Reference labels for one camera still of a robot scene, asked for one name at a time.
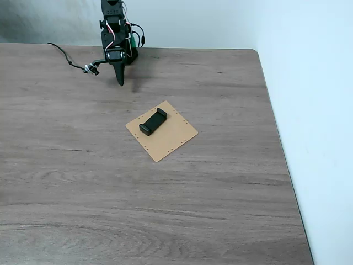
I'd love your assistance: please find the black block with raised ends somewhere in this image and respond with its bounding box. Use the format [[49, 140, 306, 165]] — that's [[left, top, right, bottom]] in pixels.
[[138, 108, 169, 137]]

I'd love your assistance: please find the tan square board with holes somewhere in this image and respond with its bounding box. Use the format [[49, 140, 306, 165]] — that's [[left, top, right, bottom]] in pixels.
[[125, 100, 199, 163]]

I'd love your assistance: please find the small camera on black bracket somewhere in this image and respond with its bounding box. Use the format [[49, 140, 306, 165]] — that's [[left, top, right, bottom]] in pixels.
[[83, 57, 107, 77]]

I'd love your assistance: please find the black looped power cable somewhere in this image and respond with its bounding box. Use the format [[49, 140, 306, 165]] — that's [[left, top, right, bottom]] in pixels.
[[130, 23, 147, 48]]

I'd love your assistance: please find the thin black camera cable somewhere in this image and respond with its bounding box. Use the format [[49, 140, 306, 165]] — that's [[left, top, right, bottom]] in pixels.
[[46, 42, 89, 73]]

